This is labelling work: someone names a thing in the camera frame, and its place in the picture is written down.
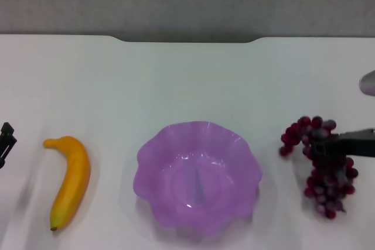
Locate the dark red grape bunch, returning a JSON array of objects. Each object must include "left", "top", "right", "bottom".
[{"left": 278, "top": 116, "right": 359, "bottom": 220}]

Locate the yellow plastic banana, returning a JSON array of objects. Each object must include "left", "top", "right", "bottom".
[{"left": 43, "top": 135, "right": 92, "bottom": 232}]

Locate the purple wavy plastic bowl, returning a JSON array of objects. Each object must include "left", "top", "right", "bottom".
[{"left": 132, "top": 120, "right": 263, "bottom": 237}]

